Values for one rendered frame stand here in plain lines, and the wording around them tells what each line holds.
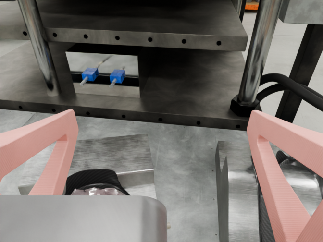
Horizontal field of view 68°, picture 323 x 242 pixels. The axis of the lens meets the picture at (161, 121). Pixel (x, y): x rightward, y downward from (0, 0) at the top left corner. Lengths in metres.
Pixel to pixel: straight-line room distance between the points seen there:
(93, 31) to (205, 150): 0.55
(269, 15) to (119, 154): 0.55
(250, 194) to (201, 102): 0.54
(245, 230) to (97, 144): 0.34
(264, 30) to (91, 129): 0.60
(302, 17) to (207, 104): 0.41
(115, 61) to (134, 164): 0.49
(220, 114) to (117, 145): 0.45
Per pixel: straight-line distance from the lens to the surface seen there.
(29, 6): 0.94
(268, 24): 0.78
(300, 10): 0.93
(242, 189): 0.47
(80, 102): 0.98
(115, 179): 0.51
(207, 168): 0.65
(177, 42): 0.85
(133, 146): 0.54
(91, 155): 0.54
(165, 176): 0.62
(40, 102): 1.04
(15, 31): 1.06
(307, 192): 0.51
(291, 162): 0.53
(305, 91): 0.83
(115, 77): 0.90
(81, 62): 0.96
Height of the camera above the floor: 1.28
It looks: 37 degrees down
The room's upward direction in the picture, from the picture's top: straight up
